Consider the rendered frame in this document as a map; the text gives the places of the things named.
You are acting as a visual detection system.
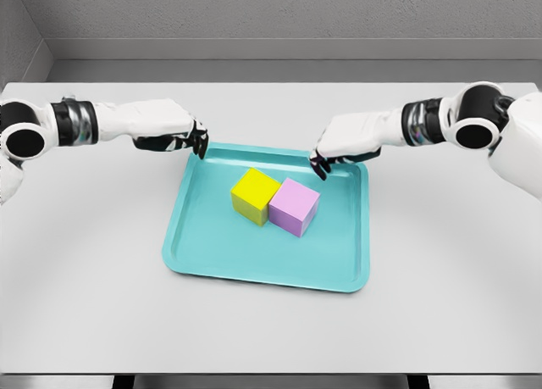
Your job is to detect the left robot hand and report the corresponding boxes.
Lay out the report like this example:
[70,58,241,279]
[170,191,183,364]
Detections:
[125,97,210,160]

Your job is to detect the pink cube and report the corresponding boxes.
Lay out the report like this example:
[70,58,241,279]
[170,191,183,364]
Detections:
[268,176,321,239]

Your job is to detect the teal rectangular tray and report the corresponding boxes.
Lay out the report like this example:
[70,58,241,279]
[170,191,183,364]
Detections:
[162,142,371,295]

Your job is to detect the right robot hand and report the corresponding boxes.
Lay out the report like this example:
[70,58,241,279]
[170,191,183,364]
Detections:
[308,110,384,181]

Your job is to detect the yellow cube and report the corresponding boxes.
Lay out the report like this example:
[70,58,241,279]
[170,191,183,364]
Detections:
[230,167,283,227]

